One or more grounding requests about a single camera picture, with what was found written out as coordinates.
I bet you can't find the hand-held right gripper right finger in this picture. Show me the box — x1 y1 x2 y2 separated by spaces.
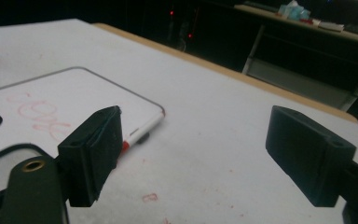
265 105 358 208

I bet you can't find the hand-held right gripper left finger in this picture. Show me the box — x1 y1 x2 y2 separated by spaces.
57 105 124 208

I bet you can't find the white table cover sheet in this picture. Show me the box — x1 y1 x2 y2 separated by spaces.
0 18 358 224

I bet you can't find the white marker with red cap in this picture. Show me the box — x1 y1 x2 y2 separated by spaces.
119 111 166 158

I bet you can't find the teal packet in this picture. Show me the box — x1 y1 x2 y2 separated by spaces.
278 0 311 21

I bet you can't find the white desk frame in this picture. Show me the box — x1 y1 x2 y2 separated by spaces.
233 3 358 112

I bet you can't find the flat white object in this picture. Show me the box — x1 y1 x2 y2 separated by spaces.
318 21 345 33

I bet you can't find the small whiteboard with handle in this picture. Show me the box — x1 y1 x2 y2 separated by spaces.
0 65 166 165

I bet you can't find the dark equipment with red lights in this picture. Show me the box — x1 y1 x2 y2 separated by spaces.
166 7 201 52

